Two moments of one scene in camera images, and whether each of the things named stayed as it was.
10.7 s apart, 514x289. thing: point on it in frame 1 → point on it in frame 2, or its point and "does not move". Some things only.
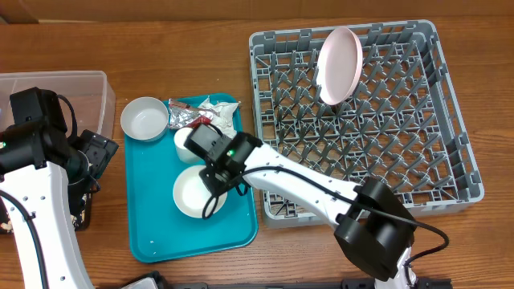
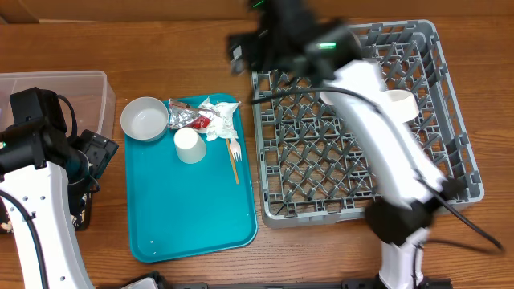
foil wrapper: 181,114 does not move
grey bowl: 144,119 does not move
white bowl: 190,194 → 401,105
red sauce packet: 198,120 does not move
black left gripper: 99,148 does not move
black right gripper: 222,180 → 253,43
